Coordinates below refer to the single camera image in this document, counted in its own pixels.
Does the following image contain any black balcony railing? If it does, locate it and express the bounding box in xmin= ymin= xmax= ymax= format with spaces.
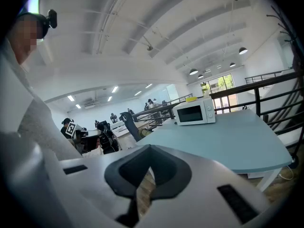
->
xmin=245 ymin=69 xmax=291 ymax=85
xmin=166 ymin=93 xmax=193 ymax=105

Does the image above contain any white charging cable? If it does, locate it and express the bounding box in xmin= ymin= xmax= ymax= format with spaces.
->
xmin=279 ymin=164 xmax=295 ymax=181

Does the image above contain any white microwave oven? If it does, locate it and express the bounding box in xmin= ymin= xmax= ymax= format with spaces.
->
xmin=172 ymin=97 xmax=216 ymax=126

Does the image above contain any clear water bottle green lid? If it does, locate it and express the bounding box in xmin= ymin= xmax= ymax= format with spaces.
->
xmin=200 ymin=81 xmax=211 ymax=99

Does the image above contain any person's gray shirt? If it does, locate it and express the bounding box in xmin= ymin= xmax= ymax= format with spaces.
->
xmin=17 ymin=98 xmax=83 ymax=162

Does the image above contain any black office chair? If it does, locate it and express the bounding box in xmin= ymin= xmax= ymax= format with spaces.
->
xmin=119 ymin=111 xmax=143 ymax=143

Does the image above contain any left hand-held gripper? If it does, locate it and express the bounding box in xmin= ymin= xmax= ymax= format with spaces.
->
xmin=66 ymin=122 xmax=89 ymax=139

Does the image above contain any black head-worn camera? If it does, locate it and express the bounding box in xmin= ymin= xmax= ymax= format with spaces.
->
xmin=35 ymin=9 xmax=58 ymax=39

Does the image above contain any person's head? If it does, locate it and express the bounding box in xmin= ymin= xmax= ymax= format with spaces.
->
xmin=6 ymin=12 xmax=48 ymax=66

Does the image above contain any group of ceiling tube lights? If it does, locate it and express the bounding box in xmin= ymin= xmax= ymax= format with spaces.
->
xmin=66 ymin=83 xmax=153 ymax=109

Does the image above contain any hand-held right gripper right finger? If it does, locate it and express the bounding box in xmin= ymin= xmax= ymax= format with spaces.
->
xmin=149 ymin=145 xmax=192 ymax=203

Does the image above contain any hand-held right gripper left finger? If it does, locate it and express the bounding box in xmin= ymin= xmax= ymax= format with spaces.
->
xmin=104 ymin=145 xmax=151 ymax=228

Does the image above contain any glass entrance door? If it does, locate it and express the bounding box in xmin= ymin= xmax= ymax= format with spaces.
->
xmin=206 ymin=73 xmax=239 ymax=115

